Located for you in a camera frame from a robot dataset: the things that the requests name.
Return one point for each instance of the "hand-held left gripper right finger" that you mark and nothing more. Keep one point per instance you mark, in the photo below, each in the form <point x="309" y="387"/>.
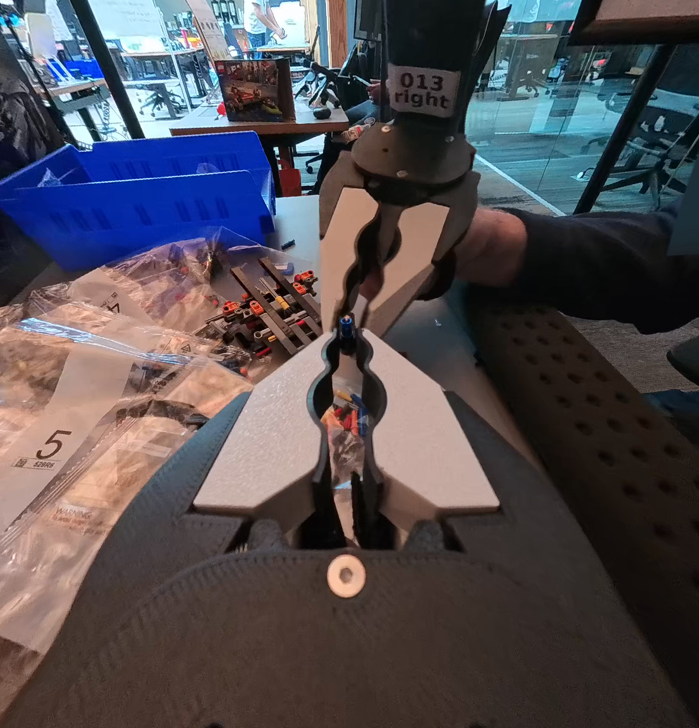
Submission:
<point x="434" y="455"/>

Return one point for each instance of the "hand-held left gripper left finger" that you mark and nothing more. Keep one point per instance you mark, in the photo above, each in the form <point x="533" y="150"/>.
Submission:
<point x="258" y="455"/>

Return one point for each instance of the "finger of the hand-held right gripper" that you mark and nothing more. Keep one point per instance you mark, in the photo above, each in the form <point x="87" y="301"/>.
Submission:
<point x="420" y="239"/>
<point x="338" y="239"/>

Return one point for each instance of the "black connector with blue pin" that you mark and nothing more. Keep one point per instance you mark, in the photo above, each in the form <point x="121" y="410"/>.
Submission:
<point x="346" y="327"/>

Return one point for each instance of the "dark grey lego chassis frame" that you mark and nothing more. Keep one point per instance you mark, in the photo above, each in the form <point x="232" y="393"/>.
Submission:
<point x="281" y="307"/>

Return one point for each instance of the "small clear bag of pins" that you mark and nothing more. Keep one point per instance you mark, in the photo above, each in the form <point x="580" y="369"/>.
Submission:
<point x="349" y="409"/>

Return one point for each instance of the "pile of clear parts bags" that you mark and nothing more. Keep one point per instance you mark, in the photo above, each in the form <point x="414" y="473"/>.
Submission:
<point x="76" y="398"/>

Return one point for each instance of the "person's right forearm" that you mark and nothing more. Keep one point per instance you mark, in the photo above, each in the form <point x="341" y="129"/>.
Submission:
<point x="599" y="267"/>

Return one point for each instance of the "red lego box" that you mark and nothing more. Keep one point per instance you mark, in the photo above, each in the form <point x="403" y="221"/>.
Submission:
<point x="252" y="91"/>

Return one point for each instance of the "dark lego set box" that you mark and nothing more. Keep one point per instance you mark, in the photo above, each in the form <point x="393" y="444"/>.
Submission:
<point x="8" y="114"/>

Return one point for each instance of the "person's right hand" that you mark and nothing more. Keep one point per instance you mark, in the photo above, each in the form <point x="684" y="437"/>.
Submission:
<point x="491" y="244"/>

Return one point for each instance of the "red bag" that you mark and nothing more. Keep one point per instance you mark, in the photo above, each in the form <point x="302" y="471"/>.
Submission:
<point x="289" y="182"/>

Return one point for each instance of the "wooden table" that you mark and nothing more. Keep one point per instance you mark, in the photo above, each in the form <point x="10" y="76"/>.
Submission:
<point x="304" y="122"/>

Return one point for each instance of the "blue plastic bin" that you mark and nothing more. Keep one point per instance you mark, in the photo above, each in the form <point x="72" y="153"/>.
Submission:
<point x="127" y="216"/>
<point x="173" y="156"/>

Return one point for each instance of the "grey office chair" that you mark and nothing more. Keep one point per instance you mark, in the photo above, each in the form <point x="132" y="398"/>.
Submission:
<point x="656" y="142"/>

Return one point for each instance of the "wooden pegboard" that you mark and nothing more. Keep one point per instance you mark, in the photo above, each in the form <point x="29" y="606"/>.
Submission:
<point x="204" y="28"/>

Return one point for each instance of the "dark wooden desk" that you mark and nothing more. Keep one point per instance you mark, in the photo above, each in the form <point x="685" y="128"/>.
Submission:
<point x="639" y="17"/>

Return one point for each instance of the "whiteboard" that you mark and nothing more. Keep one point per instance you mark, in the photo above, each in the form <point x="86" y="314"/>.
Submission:
<point x="133" y="17"/>

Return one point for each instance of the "black metal post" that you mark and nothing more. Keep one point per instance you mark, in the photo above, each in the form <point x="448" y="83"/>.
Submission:
<point x="107" y="68"/>

